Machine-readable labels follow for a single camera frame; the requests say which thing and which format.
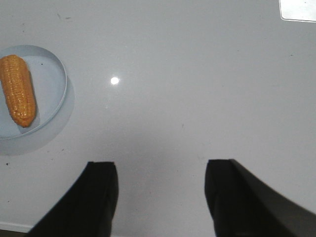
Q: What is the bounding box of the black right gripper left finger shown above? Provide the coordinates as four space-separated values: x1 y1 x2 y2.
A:
27 162 119 237

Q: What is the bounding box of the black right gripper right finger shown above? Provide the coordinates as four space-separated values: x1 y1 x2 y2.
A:
204 159 316 237

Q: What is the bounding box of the light blue plate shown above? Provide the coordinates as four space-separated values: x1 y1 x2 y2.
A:
0 45 68 140

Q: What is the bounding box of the orange corn cob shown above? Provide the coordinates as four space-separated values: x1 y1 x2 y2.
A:
0 55 37 127

